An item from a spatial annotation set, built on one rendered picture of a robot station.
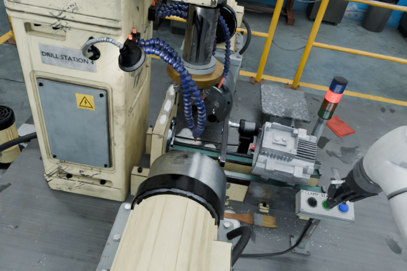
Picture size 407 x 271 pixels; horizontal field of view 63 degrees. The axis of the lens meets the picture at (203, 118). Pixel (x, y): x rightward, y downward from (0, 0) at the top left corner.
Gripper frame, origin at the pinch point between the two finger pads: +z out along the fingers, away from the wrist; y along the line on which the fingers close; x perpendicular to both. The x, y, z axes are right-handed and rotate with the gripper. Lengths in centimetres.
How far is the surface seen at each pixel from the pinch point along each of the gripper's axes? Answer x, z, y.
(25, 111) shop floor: -87, 154, 190
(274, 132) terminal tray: -24.9, 9.1, 16.8
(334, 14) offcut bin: -402, 259, -129
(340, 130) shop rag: -61, 56, -31
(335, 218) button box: 3.5, 5.1, -2.7
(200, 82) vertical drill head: -24, -14, 46
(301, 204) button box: 1.5, 4.7, 8.0
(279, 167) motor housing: -14.1, 14.3, 12.9
